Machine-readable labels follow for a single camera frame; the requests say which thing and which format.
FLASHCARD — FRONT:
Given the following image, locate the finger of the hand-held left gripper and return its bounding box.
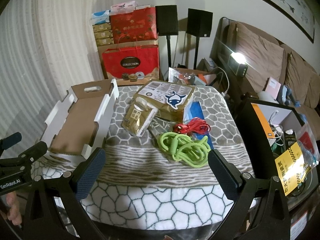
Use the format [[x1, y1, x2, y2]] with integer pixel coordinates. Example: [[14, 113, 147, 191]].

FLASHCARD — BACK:
[[0, 141, 48, 168], [0, 132, 23, 153]]

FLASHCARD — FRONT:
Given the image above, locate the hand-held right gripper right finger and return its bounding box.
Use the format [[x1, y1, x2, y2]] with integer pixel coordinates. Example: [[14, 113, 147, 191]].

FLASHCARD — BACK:
[[207, 149, 292, 240]]

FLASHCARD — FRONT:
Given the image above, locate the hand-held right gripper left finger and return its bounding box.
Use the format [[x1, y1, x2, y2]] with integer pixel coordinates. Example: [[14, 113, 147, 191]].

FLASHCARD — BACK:
[[15, 148, 107, 240]]

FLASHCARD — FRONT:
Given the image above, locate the green braided cable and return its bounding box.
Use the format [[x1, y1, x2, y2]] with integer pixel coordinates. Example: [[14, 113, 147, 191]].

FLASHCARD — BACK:
[[156, 132, 212, 168]]

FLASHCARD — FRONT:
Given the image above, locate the white cardboard tray box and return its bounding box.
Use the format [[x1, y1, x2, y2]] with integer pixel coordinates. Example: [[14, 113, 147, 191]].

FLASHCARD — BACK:
[[40, 78, 119, 163]]

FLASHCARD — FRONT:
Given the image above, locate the red cable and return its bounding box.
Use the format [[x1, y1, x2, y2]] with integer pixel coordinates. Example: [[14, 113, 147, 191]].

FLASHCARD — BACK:
[[173, 117, 212, 140]]

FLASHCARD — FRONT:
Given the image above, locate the clear plastic packet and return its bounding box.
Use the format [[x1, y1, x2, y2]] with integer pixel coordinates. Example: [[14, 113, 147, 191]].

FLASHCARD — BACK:
[[121, 99, 158, 137]]

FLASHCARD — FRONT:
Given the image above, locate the large gold packet with sticker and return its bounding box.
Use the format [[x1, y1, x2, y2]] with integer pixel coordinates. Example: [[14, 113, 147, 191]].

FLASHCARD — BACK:
[[132, 80, 197, 123]]

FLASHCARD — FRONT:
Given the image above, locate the person's left hand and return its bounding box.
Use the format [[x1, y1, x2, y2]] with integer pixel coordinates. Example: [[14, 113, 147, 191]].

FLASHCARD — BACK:
[[0, 194, 23, 227]]

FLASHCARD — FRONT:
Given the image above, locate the black storage box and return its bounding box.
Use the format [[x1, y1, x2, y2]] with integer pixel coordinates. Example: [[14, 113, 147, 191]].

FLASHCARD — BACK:
[[236, 95, 320, 205]]

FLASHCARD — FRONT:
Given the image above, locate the yellow checkered packet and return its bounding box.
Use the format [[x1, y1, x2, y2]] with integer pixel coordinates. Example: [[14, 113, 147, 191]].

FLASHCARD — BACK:
[[274, 141, 313, 197]]

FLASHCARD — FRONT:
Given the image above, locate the grey white patterned blanket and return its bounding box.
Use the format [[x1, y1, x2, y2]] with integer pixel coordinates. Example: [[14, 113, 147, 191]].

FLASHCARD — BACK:
[[41, 84, 258, 224]]

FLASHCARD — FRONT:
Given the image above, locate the blue flat box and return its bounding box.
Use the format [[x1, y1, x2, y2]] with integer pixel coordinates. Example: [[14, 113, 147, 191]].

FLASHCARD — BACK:
[[184, 101, 213, 150]]

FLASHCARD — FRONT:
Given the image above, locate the orange box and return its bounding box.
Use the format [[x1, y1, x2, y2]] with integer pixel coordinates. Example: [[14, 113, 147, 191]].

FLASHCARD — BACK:
[[251, 102, 278, 140]]

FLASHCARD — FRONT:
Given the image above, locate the white curtain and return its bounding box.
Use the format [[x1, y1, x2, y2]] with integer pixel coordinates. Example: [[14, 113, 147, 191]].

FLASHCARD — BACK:
[[0, 0, 105, 140]]

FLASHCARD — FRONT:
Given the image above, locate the clear bag with red contents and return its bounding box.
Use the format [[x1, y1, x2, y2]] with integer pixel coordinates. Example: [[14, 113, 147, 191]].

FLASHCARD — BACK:
[[296, 124, 320, 167]]

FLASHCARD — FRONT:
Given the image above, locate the pink box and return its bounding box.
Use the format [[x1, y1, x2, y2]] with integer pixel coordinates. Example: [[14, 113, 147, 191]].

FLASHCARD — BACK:
[[265, 76, 282, 99]]

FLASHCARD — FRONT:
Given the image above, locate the open cardboard box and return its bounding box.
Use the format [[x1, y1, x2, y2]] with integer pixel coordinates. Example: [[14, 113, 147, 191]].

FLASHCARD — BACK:
[[168, 66, 218, 87]]

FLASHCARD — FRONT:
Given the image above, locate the brown sofa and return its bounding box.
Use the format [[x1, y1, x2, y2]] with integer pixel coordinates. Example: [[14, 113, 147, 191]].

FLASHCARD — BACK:
[[210, 17, 320, 140]]

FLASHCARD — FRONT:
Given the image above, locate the blue plush toy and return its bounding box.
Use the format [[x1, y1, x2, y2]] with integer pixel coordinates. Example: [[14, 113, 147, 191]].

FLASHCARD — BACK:
[[279, 85, 307, 120]]

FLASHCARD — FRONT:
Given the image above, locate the black device with light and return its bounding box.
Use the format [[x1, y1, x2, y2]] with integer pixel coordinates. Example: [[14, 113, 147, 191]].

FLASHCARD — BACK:
[[229, 51, 248, 77]]

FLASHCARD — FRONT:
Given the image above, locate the brown sofa cushion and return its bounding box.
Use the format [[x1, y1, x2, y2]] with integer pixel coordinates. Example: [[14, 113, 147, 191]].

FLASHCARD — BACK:
[[282, 44, 320, 108], [236, 22, 285, 80]]

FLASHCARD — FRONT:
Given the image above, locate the blue tissue pack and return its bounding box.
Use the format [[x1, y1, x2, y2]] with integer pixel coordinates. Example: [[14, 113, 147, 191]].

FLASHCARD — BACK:
[[91, 10, 112, 25]]

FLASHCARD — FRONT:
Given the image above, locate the black speaker on stand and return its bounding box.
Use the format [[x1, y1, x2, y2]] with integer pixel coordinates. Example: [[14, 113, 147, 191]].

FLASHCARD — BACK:
[[155, 5, 179, 68], [186, 8, 213, 70]]

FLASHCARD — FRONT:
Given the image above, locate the pink white paper bag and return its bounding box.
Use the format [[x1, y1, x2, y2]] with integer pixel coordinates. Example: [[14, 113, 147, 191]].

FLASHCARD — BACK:
[[110, 1, 138, 14]]

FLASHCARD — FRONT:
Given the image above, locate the white cable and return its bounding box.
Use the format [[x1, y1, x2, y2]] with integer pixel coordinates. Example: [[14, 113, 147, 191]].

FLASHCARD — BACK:
[[211, 67, 230, 95]]

